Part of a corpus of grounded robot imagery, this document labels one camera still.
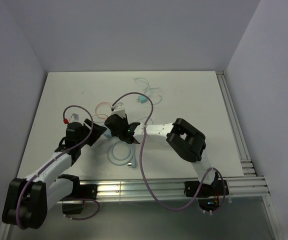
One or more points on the teal charger plug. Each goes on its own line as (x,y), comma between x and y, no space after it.
(141,99)

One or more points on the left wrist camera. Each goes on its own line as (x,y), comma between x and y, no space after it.
(72,119)

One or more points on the aluminium rail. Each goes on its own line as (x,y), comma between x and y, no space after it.
(171,189)
(242,149)

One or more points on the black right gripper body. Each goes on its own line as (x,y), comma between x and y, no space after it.
(125,119)

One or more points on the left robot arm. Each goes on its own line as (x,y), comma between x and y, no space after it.
(29,199)

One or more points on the right side aluminium rail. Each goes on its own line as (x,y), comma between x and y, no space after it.
(242,149)

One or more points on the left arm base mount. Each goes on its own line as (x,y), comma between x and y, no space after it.
(75,203)

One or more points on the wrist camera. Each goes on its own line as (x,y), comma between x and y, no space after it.
(118,109)
(72,119)

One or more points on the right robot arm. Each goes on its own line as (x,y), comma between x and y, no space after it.
(187,141)

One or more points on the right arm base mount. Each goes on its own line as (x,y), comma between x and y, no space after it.
(209,195)

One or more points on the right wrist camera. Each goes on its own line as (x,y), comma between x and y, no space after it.
(118,109)

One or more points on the front aluminium rail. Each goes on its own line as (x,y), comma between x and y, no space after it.
(171,189)

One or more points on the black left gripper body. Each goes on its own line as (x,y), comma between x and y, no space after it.
(95,134)

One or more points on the round blue power strip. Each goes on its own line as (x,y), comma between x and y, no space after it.
(108,133)

